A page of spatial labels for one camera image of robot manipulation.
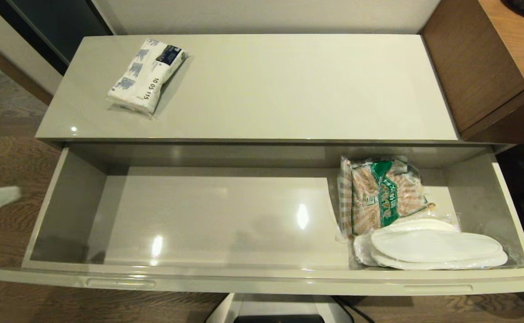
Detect white tissue pack blue print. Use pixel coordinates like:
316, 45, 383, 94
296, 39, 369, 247
105, 38, 190, 118

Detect white slippers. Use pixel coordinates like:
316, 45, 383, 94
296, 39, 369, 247
370, 229, 524, 271
353, 218, 461, 268

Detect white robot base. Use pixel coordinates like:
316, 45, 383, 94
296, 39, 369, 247
206, 294, 352, 323

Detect open grey drawer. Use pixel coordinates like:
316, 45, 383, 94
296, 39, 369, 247
0, 143, 524, 297

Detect brown wooden baseboard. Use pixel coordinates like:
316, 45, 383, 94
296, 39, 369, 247
0, 31, 55, 106

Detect dark glass door panel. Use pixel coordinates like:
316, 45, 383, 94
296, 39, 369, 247
0, 0, 114, 76

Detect glossy grey cabinet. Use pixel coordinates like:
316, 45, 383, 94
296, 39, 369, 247
35, 34, 515, 154

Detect white slippers in flat bag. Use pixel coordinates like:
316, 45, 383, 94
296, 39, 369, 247
353, 218, 461, 268

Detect green brown snack bag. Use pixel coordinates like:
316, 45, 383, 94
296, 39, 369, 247
337, 156, 437, 240

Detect brown wooden desk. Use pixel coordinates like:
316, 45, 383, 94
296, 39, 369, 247
420, 0, 524, 145

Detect black floor cable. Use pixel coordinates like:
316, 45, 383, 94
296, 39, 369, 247
332, 295, 375, 323

